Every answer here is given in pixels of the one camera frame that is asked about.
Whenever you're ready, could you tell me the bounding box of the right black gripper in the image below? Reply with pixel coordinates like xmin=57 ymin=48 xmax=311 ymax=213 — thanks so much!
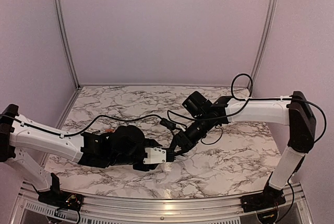
xmin=169 ymin=113 xmax=212 ymax=157

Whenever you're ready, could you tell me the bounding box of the white remote control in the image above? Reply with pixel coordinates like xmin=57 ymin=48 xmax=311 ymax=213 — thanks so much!
xmin=162 ymin=154 xmax=188 ymax=172

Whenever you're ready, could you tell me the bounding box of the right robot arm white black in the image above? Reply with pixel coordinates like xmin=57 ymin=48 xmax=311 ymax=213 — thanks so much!
xmin=172 ymin=91 xmax=316 ymax=207

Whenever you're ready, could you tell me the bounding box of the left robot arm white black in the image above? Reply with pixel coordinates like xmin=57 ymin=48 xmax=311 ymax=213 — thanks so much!
xmin=1 ymin=104 xmax=167 ymax=206

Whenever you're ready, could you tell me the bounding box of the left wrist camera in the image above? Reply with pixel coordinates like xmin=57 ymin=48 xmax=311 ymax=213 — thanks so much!
xmin=143 ymin=147 xmax=175 ymax=164

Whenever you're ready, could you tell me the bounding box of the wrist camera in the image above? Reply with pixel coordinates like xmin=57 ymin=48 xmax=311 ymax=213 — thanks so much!
xmin=143 ymin=147 xmax=175 ymax=164
xmin=160 ymin=118 xmax=187 ymax=130

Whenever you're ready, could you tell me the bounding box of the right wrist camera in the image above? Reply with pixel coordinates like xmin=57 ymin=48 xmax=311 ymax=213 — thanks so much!
xmin=160 ymin=118 xmax=187 ymax=130

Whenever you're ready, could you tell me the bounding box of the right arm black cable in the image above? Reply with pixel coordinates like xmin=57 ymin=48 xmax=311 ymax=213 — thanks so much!
xmin=202 ymin=73 xmax=327 ymax=146

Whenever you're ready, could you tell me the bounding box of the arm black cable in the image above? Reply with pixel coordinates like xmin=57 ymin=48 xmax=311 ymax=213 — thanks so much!
xmin=202 ymin=73 xmax=327 ymax=146
xmin=0 ymin=114 xmax=181 ymax=154

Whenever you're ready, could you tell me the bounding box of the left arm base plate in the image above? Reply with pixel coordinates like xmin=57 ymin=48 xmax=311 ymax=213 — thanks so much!
xmin=38 ymin=191 xmax=83 ymax=211

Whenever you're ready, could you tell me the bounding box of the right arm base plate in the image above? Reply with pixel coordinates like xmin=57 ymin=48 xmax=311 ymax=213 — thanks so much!
xmin=241 ymin=193 xmax=286 ymax=213

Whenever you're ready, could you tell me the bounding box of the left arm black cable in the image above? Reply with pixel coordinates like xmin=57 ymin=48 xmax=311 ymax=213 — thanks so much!
xmin=0 ymin=114 xmax=181 ymax=154

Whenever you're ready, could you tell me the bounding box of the front aluminium rail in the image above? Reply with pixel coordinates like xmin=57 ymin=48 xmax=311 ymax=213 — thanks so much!
xmin=15 ymin=181 xmax=314 ymax=224

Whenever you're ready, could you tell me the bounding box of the right aluminium frame post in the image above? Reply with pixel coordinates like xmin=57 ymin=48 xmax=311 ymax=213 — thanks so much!
xmin=251 ymin=0 xmax=278 ymax=83

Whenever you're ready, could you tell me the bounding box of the aluminium frame post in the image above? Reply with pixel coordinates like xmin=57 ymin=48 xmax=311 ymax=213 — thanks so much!
xmin=54 ymin=0 xmax=80 ymax=90
xmin=251 ymin=0 xmax=278 ymax=83

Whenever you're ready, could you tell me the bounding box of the left aluminium frame post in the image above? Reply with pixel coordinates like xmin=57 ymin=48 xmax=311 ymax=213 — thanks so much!
xmin=54 ymin=0 xmax=80 ymax=90

